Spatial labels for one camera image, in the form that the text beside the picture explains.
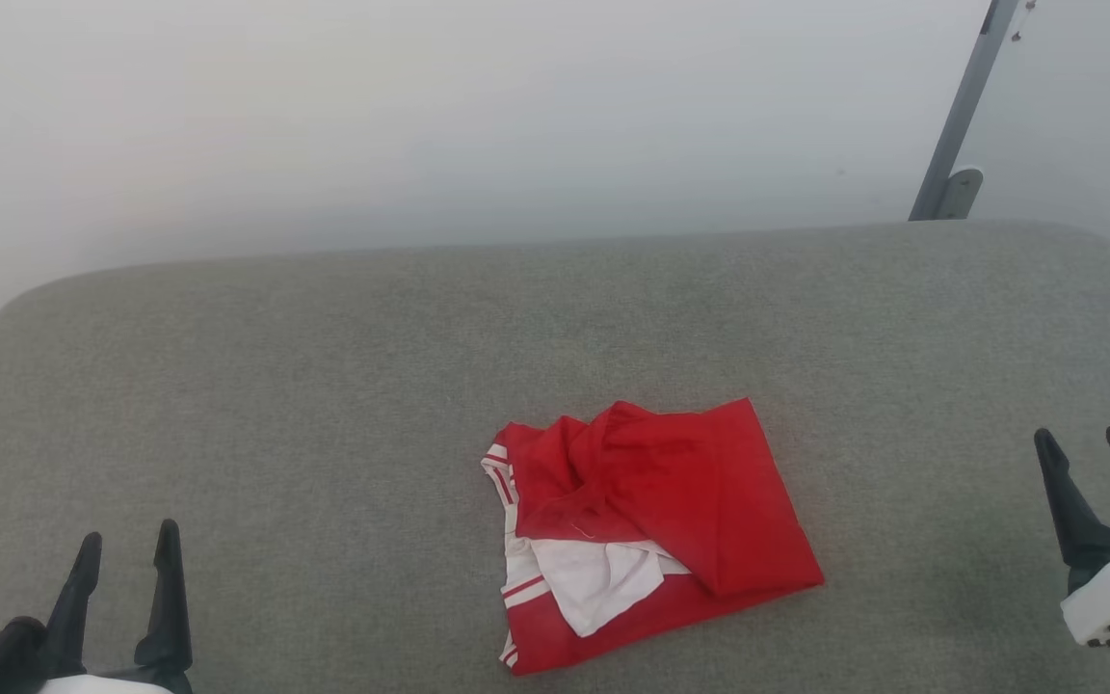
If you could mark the red and white garment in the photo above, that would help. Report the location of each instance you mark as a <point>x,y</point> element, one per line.
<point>671,482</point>

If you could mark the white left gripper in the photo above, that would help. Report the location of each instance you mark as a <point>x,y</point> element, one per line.
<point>102,685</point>

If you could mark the grey metal pole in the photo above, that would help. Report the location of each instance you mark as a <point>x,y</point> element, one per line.
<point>964,96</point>

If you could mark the grey fabric sofa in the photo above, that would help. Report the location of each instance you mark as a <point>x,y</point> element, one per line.
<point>324,405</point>

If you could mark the grey rounded pole bracket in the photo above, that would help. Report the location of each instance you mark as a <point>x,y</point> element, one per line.
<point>958,193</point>

